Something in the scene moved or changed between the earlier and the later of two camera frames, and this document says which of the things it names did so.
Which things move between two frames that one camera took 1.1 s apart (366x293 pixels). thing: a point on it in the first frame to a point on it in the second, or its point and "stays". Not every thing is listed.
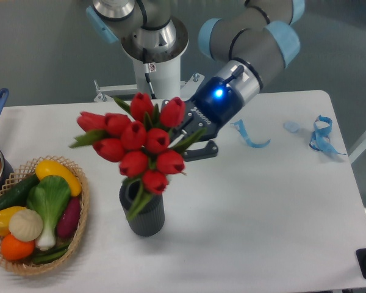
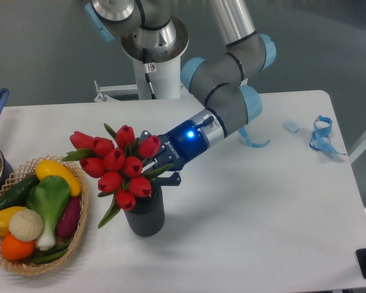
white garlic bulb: x=25 y=224 stays
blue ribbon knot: x=320 y=140 stays
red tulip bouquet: x=146 y=136 to x=121 y=168
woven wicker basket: x=29 y=265 stays
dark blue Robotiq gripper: x=213 y=105 to x=178 y=149
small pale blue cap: x=291 y=126 stays
